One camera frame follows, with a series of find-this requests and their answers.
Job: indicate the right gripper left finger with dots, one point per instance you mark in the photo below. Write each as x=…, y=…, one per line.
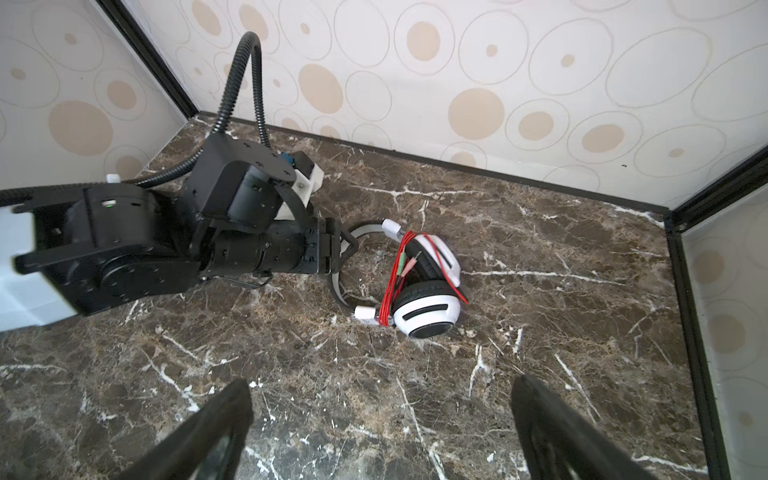
x=208, y=445

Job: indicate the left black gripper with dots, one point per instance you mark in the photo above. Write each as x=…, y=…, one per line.
x=327, y=245

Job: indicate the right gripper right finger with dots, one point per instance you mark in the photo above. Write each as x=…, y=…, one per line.
x=558, y=443

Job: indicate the white black headphones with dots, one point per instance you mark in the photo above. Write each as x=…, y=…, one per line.
x=423, y=296

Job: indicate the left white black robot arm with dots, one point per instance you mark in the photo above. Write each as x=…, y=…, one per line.
x=235, y=210

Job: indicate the left black corner post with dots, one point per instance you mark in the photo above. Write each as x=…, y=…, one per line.
x=120, y=17

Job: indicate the black corner post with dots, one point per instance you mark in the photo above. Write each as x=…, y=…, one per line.
x=718, y=246
x=120, y=17

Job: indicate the right black corner post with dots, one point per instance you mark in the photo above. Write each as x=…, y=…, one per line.
x=718, y=246

